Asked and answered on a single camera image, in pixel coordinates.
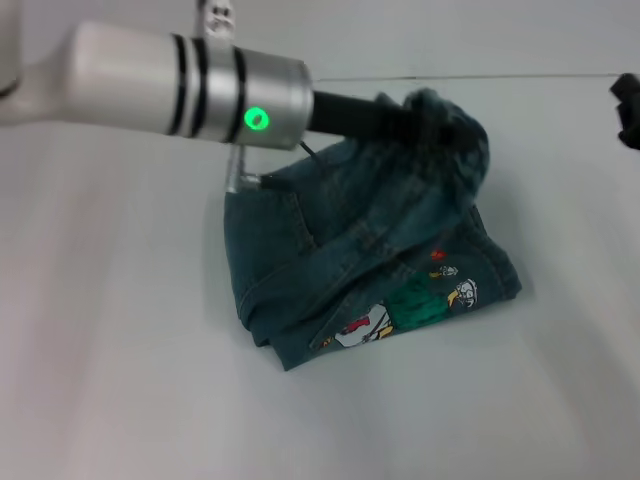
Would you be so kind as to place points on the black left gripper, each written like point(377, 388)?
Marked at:
point(360, 117)

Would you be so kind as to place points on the blue denim shorts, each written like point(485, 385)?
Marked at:
point(380, 240)

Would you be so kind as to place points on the white bracket on arm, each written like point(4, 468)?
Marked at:
point(215, 22)

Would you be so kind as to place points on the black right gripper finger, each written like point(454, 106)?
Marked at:
point(627, 87)
point(631, 127)

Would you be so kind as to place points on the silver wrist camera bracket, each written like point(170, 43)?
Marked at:
point(240, 172)

